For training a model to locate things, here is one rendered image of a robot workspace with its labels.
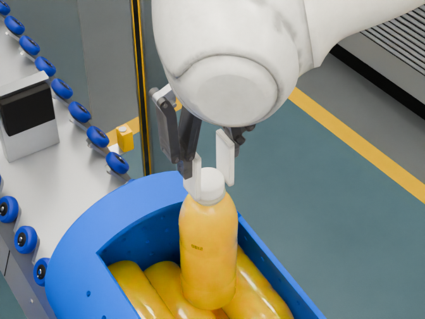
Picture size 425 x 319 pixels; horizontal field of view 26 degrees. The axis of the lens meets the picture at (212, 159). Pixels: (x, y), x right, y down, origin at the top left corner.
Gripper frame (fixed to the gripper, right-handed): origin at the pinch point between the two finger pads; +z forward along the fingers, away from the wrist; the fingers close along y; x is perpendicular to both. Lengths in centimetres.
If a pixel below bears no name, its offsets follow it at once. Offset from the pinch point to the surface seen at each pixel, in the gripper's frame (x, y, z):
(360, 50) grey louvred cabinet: -117, -131, 120
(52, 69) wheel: -67, -6, 38
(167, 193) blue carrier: -7.5, 1.6, 11.0
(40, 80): -53, 1, 26
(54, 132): -53, 0, 39
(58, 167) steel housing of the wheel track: -47, 2, 41
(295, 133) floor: -106, -98, 134
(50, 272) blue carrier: -10.2, 17.8, 19.6
